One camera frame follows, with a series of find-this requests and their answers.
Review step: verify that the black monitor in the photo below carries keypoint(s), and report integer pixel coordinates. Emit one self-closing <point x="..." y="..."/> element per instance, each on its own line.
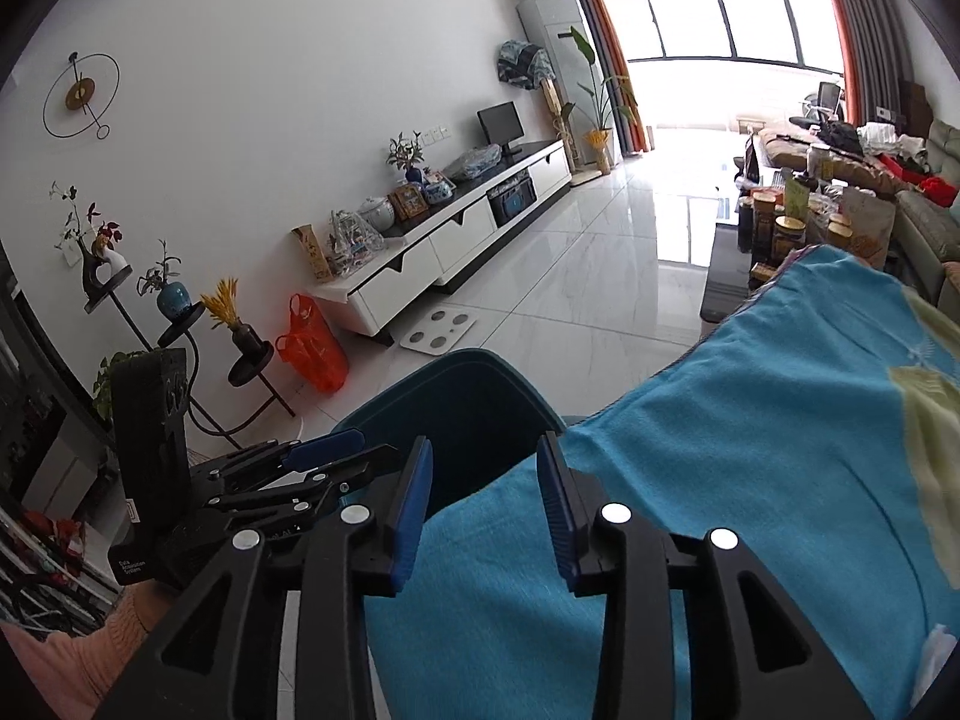
<point x="499" y="124"/>

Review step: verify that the blue and white ceramic bowl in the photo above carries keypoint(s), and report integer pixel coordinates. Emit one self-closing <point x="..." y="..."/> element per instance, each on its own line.
<point x="439" y="189"/>

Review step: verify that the orange plastic bag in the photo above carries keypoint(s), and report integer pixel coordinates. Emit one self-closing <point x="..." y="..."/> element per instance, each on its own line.
<point x="315" y="360"/>

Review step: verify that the white ceramic jar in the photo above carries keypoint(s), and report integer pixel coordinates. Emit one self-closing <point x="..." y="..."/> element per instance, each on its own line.
<point x="376" y="214"/>

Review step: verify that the wrapped ship model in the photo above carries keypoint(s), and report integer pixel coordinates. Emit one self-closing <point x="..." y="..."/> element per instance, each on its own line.
<point x="352" y="244"/>

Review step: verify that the orange and grey curtain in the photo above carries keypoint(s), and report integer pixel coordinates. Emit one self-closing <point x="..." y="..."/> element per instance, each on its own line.
<point x="862" y="30"/>
<point x="607" y="30"/>

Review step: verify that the teal plastic bin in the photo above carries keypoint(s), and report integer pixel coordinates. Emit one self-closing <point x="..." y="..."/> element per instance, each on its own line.
<point x="465" y="405"/>

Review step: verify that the red leaf plant in vase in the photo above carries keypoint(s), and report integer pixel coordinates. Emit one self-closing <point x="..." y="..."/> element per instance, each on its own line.
<point x="97" y="255"/>

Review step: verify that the tall green potted plant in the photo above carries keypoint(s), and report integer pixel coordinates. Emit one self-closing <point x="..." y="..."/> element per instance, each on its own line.
<point x="592" y="90"/>

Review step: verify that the white bathroom scale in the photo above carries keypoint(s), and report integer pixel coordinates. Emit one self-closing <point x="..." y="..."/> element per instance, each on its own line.
<point x="439" y="331"/>

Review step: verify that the white wall socket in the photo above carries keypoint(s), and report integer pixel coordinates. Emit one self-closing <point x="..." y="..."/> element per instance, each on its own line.
<point x="435" y="135"/>

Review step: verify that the framed picture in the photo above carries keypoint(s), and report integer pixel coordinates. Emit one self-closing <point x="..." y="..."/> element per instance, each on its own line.
<point x="409" y="202"/>

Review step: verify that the grey green sofa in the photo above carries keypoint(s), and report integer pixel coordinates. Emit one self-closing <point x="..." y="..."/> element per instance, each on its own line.
<point x="926" y="229"/>

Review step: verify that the covered standing fan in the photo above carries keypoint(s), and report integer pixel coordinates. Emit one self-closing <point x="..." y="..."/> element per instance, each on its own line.
<point x="521" y="64"/>

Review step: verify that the large window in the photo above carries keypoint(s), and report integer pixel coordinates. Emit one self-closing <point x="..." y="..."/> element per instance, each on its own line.
<point x="712" y="7"/>

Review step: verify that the black tiered plant stand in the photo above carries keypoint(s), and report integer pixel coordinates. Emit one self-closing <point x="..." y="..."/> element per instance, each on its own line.
<point x="182" y="326"/>

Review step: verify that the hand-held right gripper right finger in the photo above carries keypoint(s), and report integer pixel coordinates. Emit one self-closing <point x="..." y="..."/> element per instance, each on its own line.
<point x="559" y="517"/>

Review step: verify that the yellow wheat in black vase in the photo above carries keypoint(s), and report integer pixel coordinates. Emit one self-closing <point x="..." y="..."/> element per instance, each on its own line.
<point x="244" y="334"/>

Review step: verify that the person's left forearm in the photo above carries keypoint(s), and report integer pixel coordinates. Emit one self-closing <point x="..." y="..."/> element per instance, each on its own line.
<point x="67" y="660"/>

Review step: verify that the yellow wheat in tall vase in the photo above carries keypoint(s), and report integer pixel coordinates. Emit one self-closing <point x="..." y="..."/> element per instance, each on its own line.
<point x="598" y="146"/>

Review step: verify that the white standing air conditioner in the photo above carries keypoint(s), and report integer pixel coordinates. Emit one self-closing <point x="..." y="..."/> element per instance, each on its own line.
<point x="559" y="45"/>

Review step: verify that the green leafy plant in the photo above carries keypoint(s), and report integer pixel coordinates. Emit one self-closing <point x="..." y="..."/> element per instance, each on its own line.
<point x="105" y="382"/>

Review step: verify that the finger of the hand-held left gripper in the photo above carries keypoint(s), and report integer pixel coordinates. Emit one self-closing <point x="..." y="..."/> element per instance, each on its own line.
<point x="352" y="471"/>
<point x="326" y="448"/>

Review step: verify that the pile of clothes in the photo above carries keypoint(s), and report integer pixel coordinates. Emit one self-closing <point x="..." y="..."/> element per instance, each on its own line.
<point x="889" y="139"/>

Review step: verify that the black glass coffee table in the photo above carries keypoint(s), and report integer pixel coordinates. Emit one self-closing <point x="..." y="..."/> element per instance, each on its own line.
<point x="724" y="277"/>

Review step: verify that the brown wooden cabinet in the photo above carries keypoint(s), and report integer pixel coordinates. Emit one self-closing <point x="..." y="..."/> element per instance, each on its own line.
<point x="913" y="105"/>

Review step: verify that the blue printed blanket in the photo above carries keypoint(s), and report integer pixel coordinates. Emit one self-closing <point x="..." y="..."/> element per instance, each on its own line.
<point x="750" y="427"/>

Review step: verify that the group of glass jars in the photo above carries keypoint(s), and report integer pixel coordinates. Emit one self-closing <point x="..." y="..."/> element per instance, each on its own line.
<point x="787" y="232"/>

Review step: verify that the small plant in blue pot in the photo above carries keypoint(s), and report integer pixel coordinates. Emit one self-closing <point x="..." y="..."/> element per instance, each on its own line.
<point x="171" y="298"/>

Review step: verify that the round metal wall clock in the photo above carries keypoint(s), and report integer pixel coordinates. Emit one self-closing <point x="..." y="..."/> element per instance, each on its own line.
<point x="79" y="92"/>

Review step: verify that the red cloth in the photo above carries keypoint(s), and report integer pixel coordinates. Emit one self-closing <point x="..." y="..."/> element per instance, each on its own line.
<point x="937" y="191"/>

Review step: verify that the black office chair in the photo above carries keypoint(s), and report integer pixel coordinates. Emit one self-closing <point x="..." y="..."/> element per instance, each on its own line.
<point x="825" y="101"/>

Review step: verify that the dark display cabinet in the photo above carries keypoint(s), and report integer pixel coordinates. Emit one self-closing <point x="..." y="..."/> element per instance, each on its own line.
<point x="45" y="435"/>

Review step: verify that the white and black tv cabinet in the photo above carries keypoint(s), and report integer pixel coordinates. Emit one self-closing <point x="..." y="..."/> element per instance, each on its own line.
<point x="450" y="232"/>

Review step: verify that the bonsai in blue pot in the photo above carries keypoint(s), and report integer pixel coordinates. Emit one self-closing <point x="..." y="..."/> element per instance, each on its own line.
<point x="409" y="161"/>

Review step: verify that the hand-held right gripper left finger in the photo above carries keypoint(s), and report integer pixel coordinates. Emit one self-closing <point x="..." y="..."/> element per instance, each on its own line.
<point x="416" y="510"/>

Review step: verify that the clear plastic bag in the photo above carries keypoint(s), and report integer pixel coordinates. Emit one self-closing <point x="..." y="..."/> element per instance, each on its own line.
<point x="474" y="161"/>

